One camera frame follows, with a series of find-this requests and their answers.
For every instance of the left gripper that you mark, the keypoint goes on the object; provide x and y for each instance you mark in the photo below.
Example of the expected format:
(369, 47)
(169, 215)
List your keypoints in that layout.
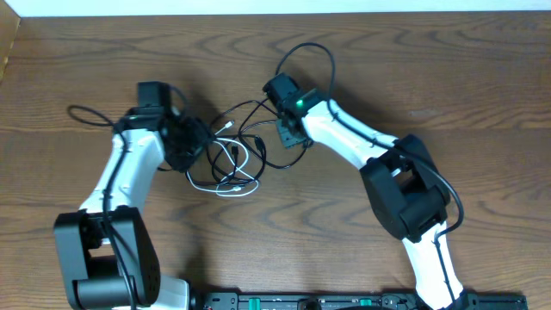
(189, 147)

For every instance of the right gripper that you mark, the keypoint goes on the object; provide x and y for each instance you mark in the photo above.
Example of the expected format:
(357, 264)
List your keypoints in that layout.
(287, 139)

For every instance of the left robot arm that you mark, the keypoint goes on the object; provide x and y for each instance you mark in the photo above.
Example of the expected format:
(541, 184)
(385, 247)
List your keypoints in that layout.
(105, 253)

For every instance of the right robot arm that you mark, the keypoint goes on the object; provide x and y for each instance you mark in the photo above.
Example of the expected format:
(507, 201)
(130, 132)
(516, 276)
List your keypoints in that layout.
(412, 201)

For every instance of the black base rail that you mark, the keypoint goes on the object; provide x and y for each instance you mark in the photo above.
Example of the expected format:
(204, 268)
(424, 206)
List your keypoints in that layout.
(386, 301)

